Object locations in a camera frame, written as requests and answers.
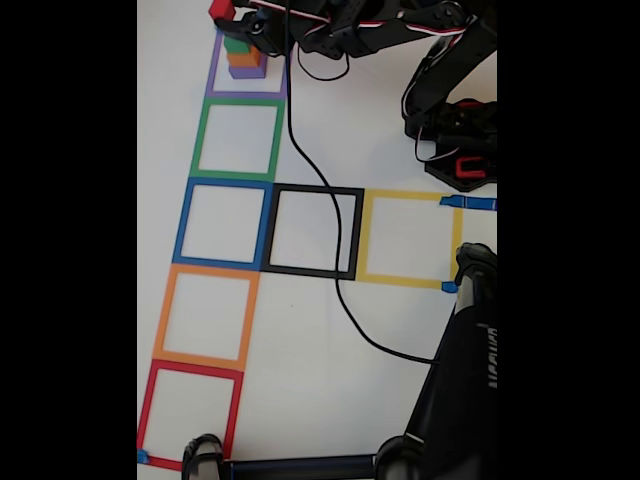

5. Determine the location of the black square frame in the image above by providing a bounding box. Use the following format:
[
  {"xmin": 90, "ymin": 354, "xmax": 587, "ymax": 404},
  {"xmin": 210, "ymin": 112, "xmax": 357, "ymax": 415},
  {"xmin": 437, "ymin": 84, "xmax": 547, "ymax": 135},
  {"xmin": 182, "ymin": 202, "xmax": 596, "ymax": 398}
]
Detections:
[{"xmin": 259, "ymin": 183, "xmax": 365, "ymax": 281}]

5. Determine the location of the black camera tripod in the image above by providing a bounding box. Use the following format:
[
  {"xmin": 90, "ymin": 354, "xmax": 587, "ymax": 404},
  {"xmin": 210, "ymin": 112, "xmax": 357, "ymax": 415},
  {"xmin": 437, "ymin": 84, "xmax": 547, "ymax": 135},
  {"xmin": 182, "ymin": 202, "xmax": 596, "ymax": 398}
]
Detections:
[{"xmin": 181, "ymin": 242, "xmax": 498, "ymax": 480}]

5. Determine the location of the large purple cube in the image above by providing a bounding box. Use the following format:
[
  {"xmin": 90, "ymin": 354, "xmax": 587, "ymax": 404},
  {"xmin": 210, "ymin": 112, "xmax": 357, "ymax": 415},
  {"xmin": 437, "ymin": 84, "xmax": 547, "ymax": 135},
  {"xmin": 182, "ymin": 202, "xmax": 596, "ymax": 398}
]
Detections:
[{"xmin": 228, "ymin": 53, "xmax": 270, "ymax": 80}]

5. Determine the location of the red table clamp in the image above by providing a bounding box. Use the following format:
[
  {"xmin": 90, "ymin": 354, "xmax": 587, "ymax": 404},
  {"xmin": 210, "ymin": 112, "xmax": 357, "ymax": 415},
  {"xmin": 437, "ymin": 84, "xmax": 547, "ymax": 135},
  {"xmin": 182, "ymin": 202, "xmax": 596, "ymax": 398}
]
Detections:
[{"xmin": 455, "ymin": 156, "xmax": 487, "ymax": 180}]

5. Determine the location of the green cube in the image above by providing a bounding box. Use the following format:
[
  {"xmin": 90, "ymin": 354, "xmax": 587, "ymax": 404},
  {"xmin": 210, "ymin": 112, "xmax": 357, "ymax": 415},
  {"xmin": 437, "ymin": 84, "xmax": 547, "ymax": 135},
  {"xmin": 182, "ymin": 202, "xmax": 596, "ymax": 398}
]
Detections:
[{"xmin": 223, "ymin": 33, "xmax": 253, "ymax": 55}]

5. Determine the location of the yellow square frame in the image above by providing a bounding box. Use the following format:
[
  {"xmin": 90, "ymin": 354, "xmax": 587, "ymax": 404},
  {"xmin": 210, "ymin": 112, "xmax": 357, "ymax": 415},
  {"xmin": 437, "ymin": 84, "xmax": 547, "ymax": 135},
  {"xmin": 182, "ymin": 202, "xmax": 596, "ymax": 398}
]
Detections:
[{"xmin": 355, "ymin": 188, "xmax": 464, "ymax": 290}]

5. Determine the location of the blue square frame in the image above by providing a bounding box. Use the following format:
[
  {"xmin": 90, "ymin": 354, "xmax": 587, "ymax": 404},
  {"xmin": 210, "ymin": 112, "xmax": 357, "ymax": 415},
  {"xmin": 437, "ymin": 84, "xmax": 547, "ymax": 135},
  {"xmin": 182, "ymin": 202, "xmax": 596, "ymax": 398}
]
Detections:
[{"xmin": 172, "ymin": 177, "xmax": 275, "ymax": 271}]

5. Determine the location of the black camera cable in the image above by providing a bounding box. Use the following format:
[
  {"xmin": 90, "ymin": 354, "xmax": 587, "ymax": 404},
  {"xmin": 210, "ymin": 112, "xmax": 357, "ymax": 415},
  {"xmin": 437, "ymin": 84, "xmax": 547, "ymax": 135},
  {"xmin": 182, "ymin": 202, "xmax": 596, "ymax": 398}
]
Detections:
[{"xmin": 284, "ymin": 0, "xmax": 442, "ymax": 366}]

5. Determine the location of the orange square frame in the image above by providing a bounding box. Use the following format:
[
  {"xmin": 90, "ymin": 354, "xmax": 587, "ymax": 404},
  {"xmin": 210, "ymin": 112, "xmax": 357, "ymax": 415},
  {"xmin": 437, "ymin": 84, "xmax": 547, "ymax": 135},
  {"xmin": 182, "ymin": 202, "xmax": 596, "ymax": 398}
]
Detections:
[{"xmin": 152, "ymin": 263, "xmax": 261, "ymax": 372}]

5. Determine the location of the green square frame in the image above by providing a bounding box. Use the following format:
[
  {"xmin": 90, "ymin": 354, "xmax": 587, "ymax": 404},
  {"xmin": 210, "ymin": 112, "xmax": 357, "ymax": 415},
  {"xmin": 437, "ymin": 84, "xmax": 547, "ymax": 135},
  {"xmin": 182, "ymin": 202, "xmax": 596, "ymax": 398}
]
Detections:
[{"xmin": 188, "ymin": 98, "xmax": 286, "ymax": 182}]

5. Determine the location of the red square frame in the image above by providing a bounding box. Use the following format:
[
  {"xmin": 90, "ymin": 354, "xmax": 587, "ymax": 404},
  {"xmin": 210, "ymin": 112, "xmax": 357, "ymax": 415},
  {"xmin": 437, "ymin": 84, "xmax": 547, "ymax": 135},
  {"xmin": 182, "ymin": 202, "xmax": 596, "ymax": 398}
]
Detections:
[{"xmin": 136, "ymin": 358, "xmax": 245, "ymax": 472}]

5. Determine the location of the purple square frame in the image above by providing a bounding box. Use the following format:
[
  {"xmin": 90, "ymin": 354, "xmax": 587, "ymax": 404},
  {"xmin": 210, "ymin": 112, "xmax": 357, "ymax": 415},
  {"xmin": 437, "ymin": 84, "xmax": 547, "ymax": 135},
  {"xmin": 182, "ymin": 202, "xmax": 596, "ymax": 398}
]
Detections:
[{"xmin": 204, "ymin": 27, "xmax": 294, "ymax": 100}]

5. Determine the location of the orange cube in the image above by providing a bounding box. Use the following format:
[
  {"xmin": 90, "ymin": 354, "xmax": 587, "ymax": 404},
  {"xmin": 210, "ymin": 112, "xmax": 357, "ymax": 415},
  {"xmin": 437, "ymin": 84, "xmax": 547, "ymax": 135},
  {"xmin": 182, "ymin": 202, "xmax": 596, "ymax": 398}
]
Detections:
[{"xmin": 226, "ymin": 42, "xmax": 265, "ymax": 68}]

